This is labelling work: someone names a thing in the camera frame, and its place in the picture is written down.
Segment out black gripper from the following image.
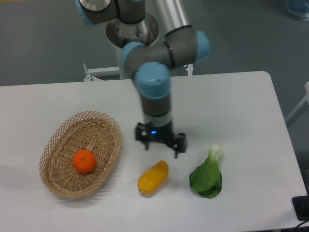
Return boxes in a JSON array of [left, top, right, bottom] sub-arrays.
[[135, 121, 186, 159]]

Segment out orange fruit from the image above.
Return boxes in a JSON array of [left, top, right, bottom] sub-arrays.
[[72, 149, 97, 174]]

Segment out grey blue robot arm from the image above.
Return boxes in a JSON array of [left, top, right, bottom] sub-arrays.
[[75, 0, 210, 154]]

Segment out woven wicker basket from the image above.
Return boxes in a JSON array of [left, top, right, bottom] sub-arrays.
[[39, 111, 122, 198]]

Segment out yellow mango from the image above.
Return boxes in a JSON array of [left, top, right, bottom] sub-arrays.
[[137, 160, 169, 195]]

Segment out green bok choy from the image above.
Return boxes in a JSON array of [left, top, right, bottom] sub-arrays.
[[189, 144, 223, 199]]

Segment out black device at edge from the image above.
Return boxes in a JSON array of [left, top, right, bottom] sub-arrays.
[[292, 196, 309, 221]]

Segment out blue object top right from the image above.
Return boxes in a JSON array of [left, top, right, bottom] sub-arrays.
[[285, 0, 309, 21]]

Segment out white bracket with bolt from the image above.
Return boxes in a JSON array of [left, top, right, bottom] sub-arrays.
[[183, 64, 195, 76]]

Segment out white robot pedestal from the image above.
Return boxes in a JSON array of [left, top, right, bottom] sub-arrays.
[[83, 14, 160, 82]]

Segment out white frame at right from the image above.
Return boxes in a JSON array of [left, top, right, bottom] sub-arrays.
[[285, 82, 309, 127]]

